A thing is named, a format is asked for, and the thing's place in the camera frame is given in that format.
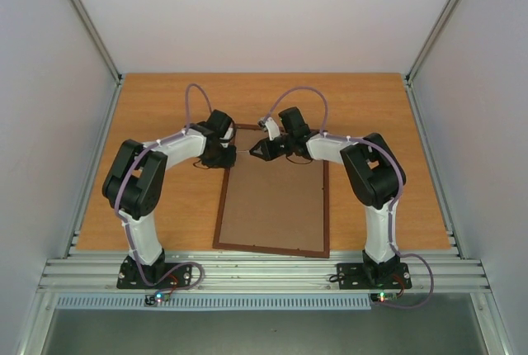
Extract brown wooden picture frame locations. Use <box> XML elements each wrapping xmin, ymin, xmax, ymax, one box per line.
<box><xmin>213</xmin><ymin>124</ymin><xmax>330</xmax><ymax>258</ymax></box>

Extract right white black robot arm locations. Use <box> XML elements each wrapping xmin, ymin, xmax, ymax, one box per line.
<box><xmin>249</xmin><ymin>107</ymin><xmax>406</xmax><ymax>286</ymax></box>

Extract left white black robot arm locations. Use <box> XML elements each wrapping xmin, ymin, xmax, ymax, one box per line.
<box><xmin>102</xmin><ymin>110</ymin><xmax>236</xmax><ymax>287</ymax></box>

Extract right small circuit board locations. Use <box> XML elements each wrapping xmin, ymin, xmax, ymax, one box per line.
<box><xmin>370</xmin><ymin>291</ymin><xmax>403</xmax><ymax>303</ymax></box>

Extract small circuit board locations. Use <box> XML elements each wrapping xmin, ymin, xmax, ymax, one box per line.
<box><xmin>370</xmin><ymin>291</ymin><xmax>403</xmax><ymax>303</ymax></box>
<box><xmin>144</xmin><ymin>293</ymin><xmax>171</xmax><ymax>307</ymax></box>

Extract left small circuit board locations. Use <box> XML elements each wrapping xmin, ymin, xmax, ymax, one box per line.
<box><xmin>144</xmin><ymin>293</ymin><xmax>171</xmax><ymax>307</ymax></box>

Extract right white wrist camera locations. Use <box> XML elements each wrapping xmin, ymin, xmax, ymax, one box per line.
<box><xmin>257</xmin><ymin>116</ymin><xmax>281</xmax><ymax>140</ymax></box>

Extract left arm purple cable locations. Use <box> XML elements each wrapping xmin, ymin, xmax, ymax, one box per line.
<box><xmin>114</xmin><ymin>83</ymin><xmax>215</xmax><ymax>291</ymax></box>

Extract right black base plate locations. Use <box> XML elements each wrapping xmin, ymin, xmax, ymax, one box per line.
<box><xmin>334</xmin><ymin>263</ymin><xmax>413</xmax><ymax>291</ymax></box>

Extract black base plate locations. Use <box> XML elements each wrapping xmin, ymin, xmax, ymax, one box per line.
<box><xmin>334</xmin><ymin>263</ymin><xmax>413</xmax><ymax>291</ymax></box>
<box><xmin>116</xmin><ymin>258</ymin><xmax>195</xmax><ymax>290</ymax></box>

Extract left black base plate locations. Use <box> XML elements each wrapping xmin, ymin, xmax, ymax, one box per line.
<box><xmin>116</xmin><ymin>258</ymin><xmax>195</xmax><ymax>290</ymax></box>

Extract left aluminium corner post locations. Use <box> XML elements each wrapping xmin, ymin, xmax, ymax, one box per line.
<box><xmin>68</xmin><ymin>0</ymin><xmax>122</xmax><ymax>84</ymax></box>

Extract aluminium corner post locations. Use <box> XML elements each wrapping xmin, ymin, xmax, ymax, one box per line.
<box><xmin>403</xmin><ymin>0</ymin><xmax>461</xmax><ymax>87</ymax></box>
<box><xmin>68</xmin><ymin>0</ymin><xmax>122</xmax><ymax>84</ymax></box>

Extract aluminium rail front beam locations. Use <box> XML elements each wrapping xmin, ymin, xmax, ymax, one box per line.
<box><xmin>38</xmin><ymin>248</ymin><xmax>490</xmax><ymax>294</ymax></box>

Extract right aluminium corner post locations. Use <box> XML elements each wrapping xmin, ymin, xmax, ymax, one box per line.
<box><xmin>403</xmin><ymin>0</ymin><xmax>461</xmax><ymax>87</ymax></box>

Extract grey slotted cable duct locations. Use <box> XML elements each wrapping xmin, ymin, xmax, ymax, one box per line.
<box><xmin>56</xmin><ymin>293</ymin><xmax>371</xmax><ymax>312</ymax></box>

